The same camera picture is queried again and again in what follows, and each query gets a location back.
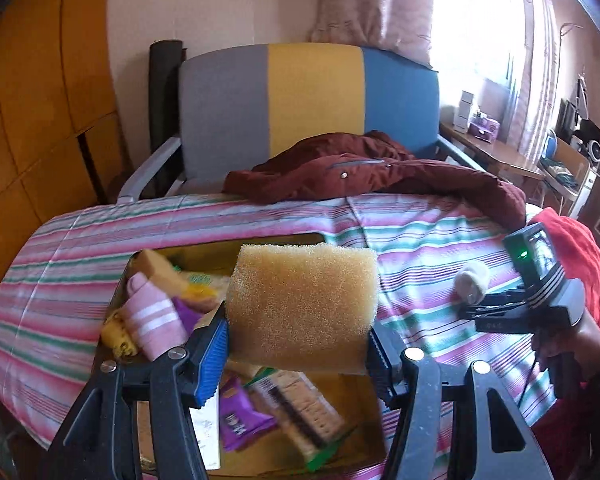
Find pink striped sock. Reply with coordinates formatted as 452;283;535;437
120;272;188;361

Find folding chair with clothes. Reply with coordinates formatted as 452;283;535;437
531;130;597;219

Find striped pink green tablecloth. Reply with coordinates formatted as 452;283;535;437
0;194;556;445

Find green cracker pack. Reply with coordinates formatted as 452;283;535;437
245;368;358;474

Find yellow sponge block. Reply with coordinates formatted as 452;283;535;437
225;243;380;375
130;249;189;299

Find wooden side desk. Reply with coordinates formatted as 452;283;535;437
440;122;544;195

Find purple snack packet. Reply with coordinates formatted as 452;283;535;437
219;376;277;452

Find white sock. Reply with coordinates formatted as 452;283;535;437
454;260;490;306

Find right hand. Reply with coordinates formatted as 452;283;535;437
532;310;600;382

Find red fleece blanket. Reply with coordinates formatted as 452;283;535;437
531;208;600;479

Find purple box on desk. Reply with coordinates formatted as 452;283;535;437
468;112;499;143

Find white carton on desk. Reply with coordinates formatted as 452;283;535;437
452;91;474;133

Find white rectangular carton box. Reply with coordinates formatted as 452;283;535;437
189;391;221;471

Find grey yellow blue chair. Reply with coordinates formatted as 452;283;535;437
118;42;478;204

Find dark red puffer jacket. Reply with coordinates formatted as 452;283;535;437
223;130;526;232

